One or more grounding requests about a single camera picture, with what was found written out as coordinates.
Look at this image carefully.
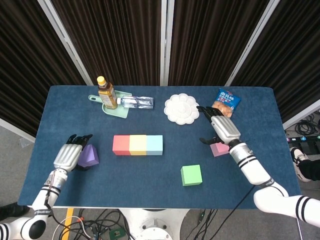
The purple foam cube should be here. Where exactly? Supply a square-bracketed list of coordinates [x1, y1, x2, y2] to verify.
[76, 144, 100, 169]

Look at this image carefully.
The mint green cutting board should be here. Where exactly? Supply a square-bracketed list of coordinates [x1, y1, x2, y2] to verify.
[87, 91, 133, 119]

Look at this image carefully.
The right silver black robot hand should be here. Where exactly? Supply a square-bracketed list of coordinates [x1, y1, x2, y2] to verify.
[196, 105, 242, 146]

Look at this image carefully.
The tea bottle with yellow cap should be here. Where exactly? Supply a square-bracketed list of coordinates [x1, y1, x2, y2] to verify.
[96, 75, 119, 110]

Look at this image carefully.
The green circuit board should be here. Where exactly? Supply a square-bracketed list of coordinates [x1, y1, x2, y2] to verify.
[108, 227, 126, 240]

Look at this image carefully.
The black cable pile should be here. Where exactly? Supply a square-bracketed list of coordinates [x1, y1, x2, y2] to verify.
[294, 112, 320, 137]

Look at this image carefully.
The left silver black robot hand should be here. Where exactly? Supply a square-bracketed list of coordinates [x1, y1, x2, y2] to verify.
[53, 133, 93, 173]

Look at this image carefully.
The pink foam cube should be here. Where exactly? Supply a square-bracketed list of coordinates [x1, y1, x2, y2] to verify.
[209, 142, 231, 158]

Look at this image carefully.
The white sneaker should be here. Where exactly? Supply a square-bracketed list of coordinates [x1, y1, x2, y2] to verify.
[289, 146, 311, 182]

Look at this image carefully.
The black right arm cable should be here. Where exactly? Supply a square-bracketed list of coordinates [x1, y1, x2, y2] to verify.
[219, 186, 256, 240]

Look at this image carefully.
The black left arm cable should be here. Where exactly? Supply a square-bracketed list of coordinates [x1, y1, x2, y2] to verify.
[43, 174, 66, 227]

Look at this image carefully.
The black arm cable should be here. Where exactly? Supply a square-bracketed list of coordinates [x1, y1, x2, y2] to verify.
[43, 174, 66, 227]
[219, 186, 256, 240]

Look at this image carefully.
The yellow floor tape strip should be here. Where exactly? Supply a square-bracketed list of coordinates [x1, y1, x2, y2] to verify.
[61, 207, 75, 240]

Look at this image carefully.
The blue fabric table cover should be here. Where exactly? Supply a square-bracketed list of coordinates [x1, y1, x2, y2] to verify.
[24, 85, 300, 210]

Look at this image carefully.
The black floor cable tangle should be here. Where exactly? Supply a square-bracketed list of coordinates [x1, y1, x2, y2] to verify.
[49, 208, 131, 240]

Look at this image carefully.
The white flower-shaped paint palette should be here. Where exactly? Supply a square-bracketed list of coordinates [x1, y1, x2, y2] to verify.
[163, 93, 201, 126]

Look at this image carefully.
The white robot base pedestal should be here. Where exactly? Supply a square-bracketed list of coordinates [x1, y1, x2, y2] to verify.
[119, 208, 191, 240]

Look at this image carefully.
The light blue foam cube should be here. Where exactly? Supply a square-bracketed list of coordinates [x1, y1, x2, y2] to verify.
[145, 134, 164, 156]

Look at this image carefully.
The dark folding screen panel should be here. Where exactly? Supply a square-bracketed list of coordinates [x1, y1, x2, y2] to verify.
[166, 0, 272, 87]
[51, 0, 168, 86]
[224, 0, 320, 131]
[0, 0, 94, 144]

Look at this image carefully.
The blue red snack bag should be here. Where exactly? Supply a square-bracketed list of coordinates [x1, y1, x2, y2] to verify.
[212, 87, 242, 119]

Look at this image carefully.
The black bystander shoe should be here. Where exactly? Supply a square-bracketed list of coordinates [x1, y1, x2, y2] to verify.
[0, 202, 30, 221]

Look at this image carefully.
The clear plastic water bottle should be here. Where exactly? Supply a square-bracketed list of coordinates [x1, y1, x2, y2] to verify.
[116, 95, 155, 110]

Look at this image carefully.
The green foam cube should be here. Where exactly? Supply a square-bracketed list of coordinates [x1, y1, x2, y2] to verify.
[180, 164, 203, 187]

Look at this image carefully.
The red foam cube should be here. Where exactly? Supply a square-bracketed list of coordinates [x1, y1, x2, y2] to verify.
[112, 135, 131, 156]

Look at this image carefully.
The white floor cable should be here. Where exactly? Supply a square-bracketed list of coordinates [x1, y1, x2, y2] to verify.
[52, 216, 92, 240]

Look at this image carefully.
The yellow foam cube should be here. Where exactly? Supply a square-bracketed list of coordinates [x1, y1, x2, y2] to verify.
[128, 134, 148, 156]

